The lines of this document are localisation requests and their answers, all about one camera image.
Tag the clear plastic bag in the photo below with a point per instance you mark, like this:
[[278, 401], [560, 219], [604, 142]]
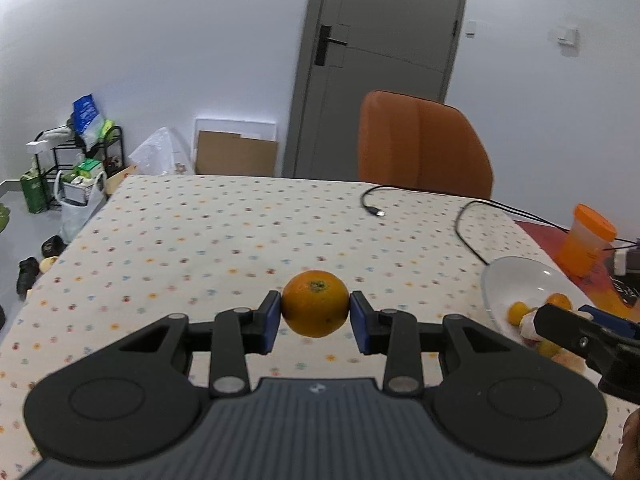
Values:
[[155, 152]]

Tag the white plate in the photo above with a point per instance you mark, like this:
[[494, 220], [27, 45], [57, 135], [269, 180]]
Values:
[[515, 280]]

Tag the pink peach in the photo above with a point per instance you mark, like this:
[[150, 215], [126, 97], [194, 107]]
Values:
[[527, 326], [570, 362]]

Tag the brown cardboard sheet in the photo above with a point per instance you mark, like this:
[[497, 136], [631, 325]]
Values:
[[235, 152]]

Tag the dotted tablecloth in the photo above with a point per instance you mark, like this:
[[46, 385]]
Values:
[[225, 240]]

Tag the green yellow bag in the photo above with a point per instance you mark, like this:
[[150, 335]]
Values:
[[100, 130]]

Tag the orange chair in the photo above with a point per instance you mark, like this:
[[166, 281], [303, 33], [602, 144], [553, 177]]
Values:
[[420, 145]]

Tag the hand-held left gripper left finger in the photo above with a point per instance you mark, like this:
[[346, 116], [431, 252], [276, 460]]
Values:
[[269, 322]]

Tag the cardboard sheets against wall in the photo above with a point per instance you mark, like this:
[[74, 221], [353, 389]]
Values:
[[235, 124]]

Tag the small orange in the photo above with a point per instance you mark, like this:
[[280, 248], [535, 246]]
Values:
[[516, 312], [559, 301]]

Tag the small white wall switch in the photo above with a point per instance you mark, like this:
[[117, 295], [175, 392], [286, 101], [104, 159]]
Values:
[[470, 28]]

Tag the white plastic bag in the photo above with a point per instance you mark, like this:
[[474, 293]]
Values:
[[77, 207]]

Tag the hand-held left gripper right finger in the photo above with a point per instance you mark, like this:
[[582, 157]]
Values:
[[361, 322]]

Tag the green canister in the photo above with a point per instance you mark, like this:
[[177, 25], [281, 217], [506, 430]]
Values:
[[32, 190]]

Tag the blue bag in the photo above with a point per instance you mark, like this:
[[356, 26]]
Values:
[[85, 110]]

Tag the white items on rack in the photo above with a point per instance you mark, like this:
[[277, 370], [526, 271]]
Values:
[[42, 142]]

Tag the dark shoe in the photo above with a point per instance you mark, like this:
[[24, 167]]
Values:
[[27, 272], [50, 246]]

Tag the green box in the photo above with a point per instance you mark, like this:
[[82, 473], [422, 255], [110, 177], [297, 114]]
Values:
[[87, 167]]

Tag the grey door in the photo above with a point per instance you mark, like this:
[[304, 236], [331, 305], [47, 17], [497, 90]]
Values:
[[390, 25]]

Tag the red table mat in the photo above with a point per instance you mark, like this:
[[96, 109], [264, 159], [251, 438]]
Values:
[[542, 240]]

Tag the orange lidded cup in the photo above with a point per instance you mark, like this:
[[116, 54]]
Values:
[[580, 250]]

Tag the person's right hand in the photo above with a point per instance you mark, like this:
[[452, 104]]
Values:
[[631, 450]]

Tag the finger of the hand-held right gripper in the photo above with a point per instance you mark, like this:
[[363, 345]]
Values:
[[565, 327], [615, 322]]

